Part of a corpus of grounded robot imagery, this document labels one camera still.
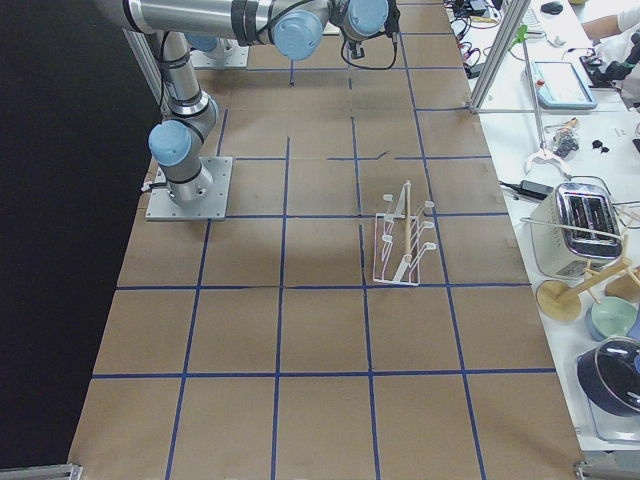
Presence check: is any dark pot with lid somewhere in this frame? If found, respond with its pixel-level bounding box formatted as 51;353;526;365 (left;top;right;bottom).
577;336;639;417

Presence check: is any reacher grabber tool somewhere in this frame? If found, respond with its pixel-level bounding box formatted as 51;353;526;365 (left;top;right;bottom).
513;24;571;180

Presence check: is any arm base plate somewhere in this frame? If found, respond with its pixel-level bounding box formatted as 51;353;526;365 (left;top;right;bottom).
190;45;249;70
145;157;234;221

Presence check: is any aluminium frame post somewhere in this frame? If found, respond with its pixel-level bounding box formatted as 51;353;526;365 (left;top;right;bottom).
468;0;530;113

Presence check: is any silver toaster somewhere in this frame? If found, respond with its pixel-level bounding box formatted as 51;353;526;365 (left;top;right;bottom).
530;182;623;279

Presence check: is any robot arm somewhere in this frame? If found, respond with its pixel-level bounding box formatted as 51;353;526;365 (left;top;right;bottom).
96;1;400;206

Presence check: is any white wire cup rack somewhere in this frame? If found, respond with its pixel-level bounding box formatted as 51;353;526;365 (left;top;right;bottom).
372;180;438;287

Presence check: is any teach pendant tablet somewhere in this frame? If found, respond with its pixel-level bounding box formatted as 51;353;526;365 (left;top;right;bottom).
530;61;597;110

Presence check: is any green ceramic bowl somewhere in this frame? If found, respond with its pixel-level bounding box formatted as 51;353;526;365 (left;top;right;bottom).
586;297;638;341

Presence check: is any wooden mug tree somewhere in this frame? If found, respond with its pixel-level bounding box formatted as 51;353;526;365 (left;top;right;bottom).
535;235;639;321

